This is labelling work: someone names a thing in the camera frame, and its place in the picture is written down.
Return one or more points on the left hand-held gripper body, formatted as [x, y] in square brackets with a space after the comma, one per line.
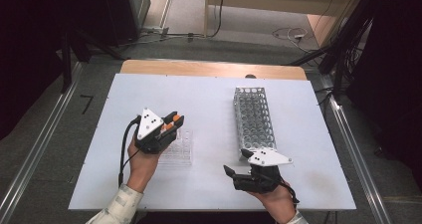
[151, 141]

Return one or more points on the black metal stand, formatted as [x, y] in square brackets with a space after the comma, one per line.
[66, 64]

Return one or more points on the person's left hand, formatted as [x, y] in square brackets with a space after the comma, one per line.
[144, 171]

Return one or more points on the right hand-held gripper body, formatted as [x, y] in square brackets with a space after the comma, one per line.
[253, 180]

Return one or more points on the person's right hand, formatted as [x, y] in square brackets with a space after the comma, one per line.
[275, 202]

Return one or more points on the white board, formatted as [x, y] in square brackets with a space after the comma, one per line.
[205, 94]

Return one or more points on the black cabinet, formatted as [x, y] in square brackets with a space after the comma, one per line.
[126, 11]

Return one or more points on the aluminium floor rail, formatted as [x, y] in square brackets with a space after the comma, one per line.
[40, 144]
[351, 141]

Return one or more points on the clear plastic tube rack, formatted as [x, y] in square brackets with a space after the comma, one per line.
[180, 151]

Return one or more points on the metal test tube rack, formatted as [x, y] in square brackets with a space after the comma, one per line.
[253, 117]

